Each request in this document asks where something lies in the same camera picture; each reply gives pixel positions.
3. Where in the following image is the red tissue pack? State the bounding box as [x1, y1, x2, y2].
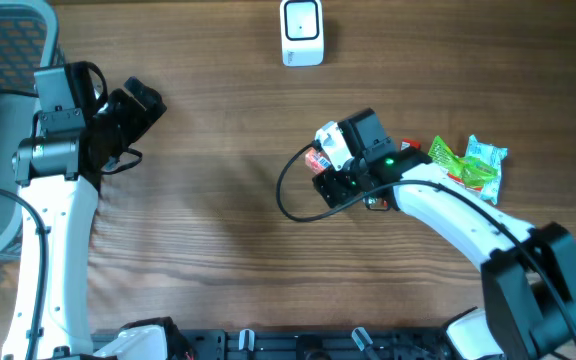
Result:
[304, 148, 332, 175]

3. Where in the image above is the red coffee stick sachet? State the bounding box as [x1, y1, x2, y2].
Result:
[400, 138, 421, 151]

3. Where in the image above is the green snack bag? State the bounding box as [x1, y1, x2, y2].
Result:
[428, 136, 486, 191]

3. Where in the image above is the teal tissue pack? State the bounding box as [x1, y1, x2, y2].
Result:
[465, 135, 508, 205]

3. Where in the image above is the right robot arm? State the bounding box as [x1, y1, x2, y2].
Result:
[313, 108, 576, 359]

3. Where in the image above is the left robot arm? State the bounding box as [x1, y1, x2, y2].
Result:
[1, 61, 167, 359]

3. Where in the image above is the white barcode scanner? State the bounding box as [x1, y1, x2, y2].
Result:
[279, 0, 324, 67]

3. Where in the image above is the grey black mesh basket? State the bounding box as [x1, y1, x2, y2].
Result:
[0, 0, 63, 261]

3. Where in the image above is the black left camera cable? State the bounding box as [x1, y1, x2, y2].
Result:
[0, 87, 50, 360]

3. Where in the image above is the black camera cable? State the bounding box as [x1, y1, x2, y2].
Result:
[0, 87, 50, 360]
[274, 140, 576, 360]

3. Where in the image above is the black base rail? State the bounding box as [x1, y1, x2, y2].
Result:
[181, 327, 461, 360]

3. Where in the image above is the black right camera cable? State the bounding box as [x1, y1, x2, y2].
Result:
[274, 140, 576, 360]

